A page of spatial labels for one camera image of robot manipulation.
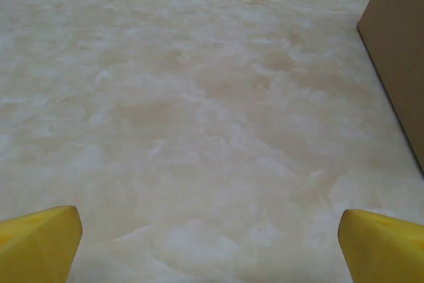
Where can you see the brown cardboard box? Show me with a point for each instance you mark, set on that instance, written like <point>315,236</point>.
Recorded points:
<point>397,47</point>

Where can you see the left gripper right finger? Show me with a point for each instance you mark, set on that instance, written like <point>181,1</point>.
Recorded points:
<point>384,253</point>

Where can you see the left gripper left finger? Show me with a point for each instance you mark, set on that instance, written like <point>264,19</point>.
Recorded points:
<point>36,250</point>

